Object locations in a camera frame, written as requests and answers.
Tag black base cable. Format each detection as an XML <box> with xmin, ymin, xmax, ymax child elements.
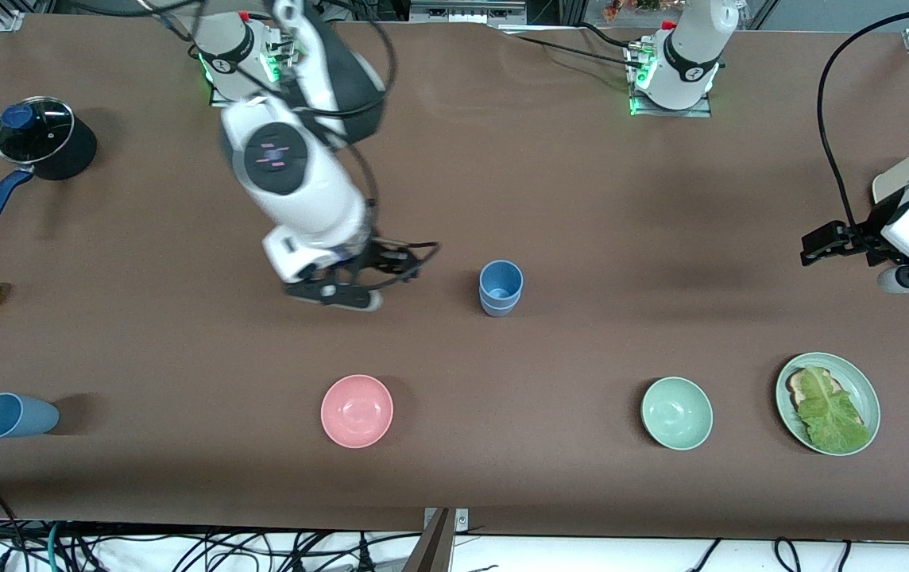
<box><xmin>578</xmin><ymin>22</ymin><xmax>650</xmax><ymax>50</ymax></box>
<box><xmin>514</xmin><ymin>33</ymin><xmax>646</xmax><ymax>68</ymax></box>

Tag dark blue saucepan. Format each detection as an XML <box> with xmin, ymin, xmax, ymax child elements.
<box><xmin>0</xmin><ymin>95</ymin><xmax>99</xmax><ymax>236</ymax></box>

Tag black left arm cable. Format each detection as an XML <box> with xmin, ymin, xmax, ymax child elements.
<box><xmin>817</xmin><ymin>6</ymin><xmax>909</xmax><ymax>239</ymax></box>

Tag mint green plate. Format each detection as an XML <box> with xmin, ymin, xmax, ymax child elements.
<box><xmin>775</xmin><ymin>352</ymin><xmax>881</xmax><ymax>457</ymax></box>

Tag toasted bread slice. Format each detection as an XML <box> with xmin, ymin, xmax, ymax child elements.
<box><xmin>786</xmin><ymin>367</ymin><xmax>865</xmax><ymax>426</ymax></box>

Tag pink bowl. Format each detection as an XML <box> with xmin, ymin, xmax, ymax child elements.
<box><xmin>320</xmin><ymin>374</ymin><xmax>395</xmax><ymax>450</ymax></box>

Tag mint green bowl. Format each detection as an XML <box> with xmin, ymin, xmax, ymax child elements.
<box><xmin>640</xmin><ymin>376</ymin><xmax>714</xmax><ymax>451</ymax></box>

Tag blue plastic cup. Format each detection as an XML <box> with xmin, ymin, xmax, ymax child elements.
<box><xmin>478</xmin><ymin>260</ymin><xmax>525</xmax><ymax>307</ymax></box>
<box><xmin>0</xmin><ymin>392</ymin><xmax>60</xmax><ymax>439</ymax></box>

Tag green lettuce leaf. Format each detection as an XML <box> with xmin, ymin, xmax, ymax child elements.
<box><xmin>796</xmin><ymin>365</ymin><xmax>873</xmax><ymax>454</ymax></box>

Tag dark camera pole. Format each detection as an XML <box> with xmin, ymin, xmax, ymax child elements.
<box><xmin>401</xmin><ymin>508</ymin><xmax>455</xmax><ymax>572</ymax></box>

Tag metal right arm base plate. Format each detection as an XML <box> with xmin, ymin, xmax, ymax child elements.
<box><xmin>210</xmin><ymin>36</ymin><xmax>297</xmax><ymax>108</ymax></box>

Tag metal rail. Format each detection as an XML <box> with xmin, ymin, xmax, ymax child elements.
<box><xmin>409</xmin><ymin>0</ymin><xmax>528</xmax><ymax>25</ymax></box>

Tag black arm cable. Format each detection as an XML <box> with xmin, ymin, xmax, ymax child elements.
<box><xmin>137</xmin><ymin>0</ymin><xmax>398</xmax><ymax>239</ymax></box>
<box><xmin>817</xmin><ymin>6</ymin><xmax>909</xmax><ymax>239</ymax></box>

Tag small metal bracket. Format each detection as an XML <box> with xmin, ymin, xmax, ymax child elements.
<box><xmin>423</xmin><ymin>508</ymin><xmax>470</xmax><ymax>533</ymax></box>

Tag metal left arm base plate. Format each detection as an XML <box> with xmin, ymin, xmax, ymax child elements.
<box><xmin>629</xmin><ymin>44</ymin><xmax>714</xmax><ymax>118</ymax></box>

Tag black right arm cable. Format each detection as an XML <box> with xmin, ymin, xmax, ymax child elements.
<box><xmin>137</xmin><ymin>0</ymin><xmax>398</xmax><ymax>239</ymax></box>

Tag brown table cover sheet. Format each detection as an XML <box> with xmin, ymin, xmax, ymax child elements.
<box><xmin>0</xmin><ymin>12</ymin><xmax>909</xmax><ymax>543</ymax></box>

